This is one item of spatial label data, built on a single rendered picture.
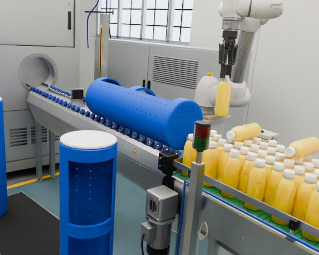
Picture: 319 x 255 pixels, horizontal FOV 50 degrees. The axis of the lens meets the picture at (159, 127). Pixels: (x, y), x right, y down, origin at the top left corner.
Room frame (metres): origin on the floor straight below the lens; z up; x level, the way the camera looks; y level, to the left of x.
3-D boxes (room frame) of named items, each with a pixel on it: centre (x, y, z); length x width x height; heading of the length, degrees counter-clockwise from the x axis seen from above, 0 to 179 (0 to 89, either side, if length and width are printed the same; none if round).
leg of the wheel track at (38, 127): (3.23, 1.21, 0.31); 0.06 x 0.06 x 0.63; 41
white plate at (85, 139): (1.61, 0.35, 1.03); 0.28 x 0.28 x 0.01
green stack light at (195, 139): (1.22, -0.16, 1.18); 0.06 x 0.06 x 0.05
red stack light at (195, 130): (1.22, -0.16, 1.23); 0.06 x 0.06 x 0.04
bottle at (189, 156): (1.56, -0.16, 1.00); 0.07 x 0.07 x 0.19
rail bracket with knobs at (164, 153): (1.58, -0.06, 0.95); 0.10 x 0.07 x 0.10; 131
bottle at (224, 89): (1.75, -0.32, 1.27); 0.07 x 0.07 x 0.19
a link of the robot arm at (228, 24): (1.76, -0.32, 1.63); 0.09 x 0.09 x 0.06
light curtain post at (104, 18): (3.08, 0.55, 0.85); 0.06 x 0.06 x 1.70; 41
